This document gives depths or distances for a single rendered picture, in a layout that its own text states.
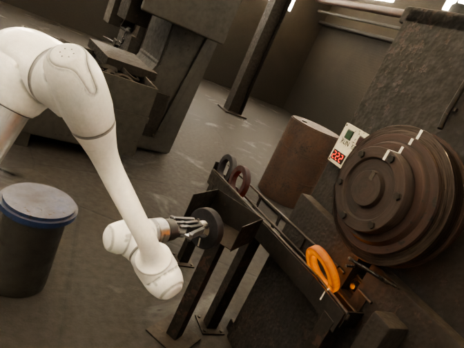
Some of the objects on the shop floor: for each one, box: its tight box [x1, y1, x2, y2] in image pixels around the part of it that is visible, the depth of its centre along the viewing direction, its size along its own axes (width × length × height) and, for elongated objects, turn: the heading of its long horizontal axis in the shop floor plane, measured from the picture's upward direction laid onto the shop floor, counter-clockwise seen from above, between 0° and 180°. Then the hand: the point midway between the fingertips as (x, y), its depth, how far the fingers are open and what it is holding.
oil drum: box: [258, 115, 339, 209], centre depth 451 cm, size 59×59×89 cm
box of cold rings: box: [14, 25, 159, 159], centre depth 350 cm, size 103×83×79 cm
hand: (206, 224), depth 151 cm, fingers closed
